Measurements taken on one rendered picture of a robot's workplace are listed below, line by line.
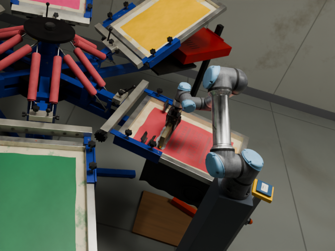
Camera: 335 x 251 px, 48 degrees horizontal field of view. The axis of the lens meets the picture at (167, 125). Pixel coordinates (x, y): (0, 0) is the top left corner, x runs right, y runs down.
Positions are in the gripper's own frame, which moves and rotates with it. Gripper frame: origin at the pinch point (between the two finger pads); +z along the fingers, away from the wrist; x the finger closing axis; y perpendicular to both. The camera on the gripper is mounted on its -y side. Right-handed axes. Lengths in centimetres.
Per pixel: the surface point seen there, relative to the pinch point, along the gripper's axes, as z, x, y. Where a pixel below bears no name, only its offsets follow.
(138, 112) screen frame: 1.0, -23.7, -1.7
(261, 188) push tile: 3, 68, 15
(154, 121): 4.8, -11.6, -4.4
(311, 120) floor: 106, 150, -277
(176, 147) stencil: 4.6, 9.2, 10.7
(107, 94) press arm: -4.3, -46.4, 1.0
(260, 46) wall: 34, 44, -271
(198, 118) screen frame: 2.1, 13.8, -24.7
